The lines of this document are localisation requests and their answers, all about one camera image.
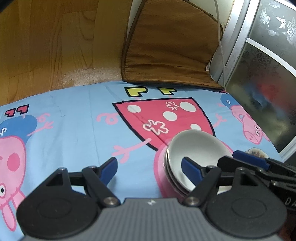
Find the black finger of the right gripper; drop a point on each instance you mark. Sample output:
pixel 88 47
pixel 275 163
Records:
pixel 277 176

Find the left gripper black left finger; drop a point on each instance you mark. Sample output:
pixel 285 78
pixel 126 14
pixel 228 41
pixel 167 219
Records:
pixel 67 203

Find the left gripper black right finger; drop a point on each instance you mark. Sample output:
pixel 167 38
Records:
pixel 239 204

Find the white oval floral plate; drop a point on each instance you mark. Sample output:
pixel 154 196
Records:
pixel 201 147

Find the floral scalloped saucer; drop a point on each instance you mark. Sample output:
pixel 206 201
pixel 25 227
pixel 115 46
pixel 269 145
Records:
pixel 257 152

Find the small white floral dish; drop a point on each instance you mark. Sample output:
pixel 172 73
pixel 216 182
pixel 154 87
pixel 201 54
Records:
pixel 173 181

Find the blue Peppa Pig tablecloth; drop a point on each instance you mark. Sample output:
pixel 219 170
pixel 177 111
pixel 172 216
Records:
pixel 85 126

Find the frosted glass sliding door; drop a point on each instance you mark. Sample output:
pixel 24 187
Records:
pixel 255 63

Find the brown seat cushion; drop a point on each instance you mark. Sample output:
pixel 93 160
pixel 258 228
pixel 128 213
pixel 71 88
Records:
pixel 171 42

